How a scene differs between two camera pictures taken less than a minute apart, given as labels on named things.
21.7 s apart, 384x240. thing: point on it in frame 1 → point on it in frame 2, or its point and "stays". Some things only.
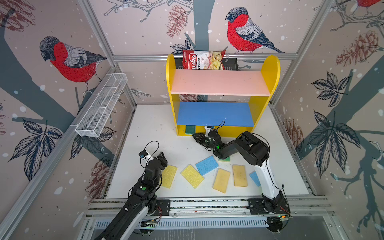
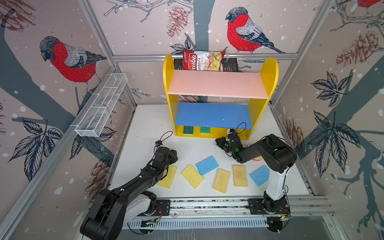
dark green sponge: x=190 y=129 stays
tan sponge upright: x=239 y=175 stays
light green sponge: x=227 y=159 → x=205 y=130
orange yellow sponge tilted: x=221 y=181 stays
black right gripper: x=200 y=137 → x=222 y=141
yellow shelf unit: x=231 y=118 stays
